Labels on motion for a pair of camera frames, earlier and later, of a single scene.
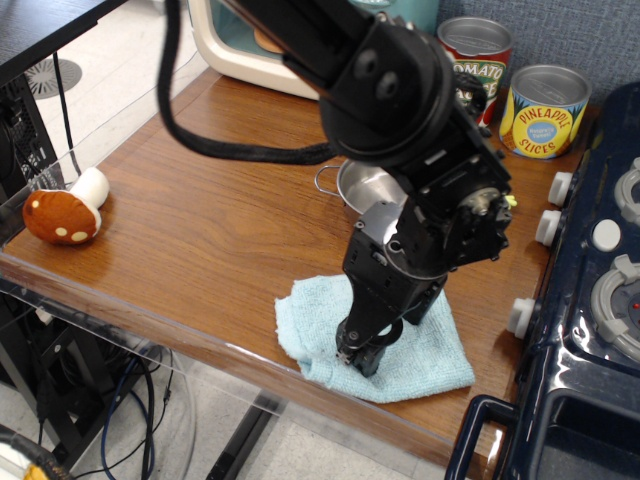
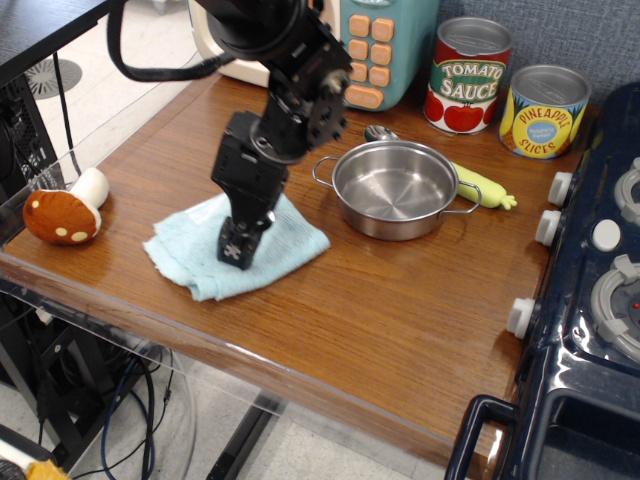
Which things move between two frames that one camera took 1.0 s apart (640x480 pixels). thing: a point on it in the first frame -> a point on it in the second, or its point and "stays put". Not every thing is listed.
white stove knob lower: x=521 y=315 stays put
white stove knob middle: x=548 y=226 stays put
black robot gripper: x=384 y=287 -> x=252 y=180
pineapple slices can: x=544 y=111 stays put
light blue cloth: x=422 y=361 -> x=185 y=247
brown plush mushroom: x=68 y=217 stays put
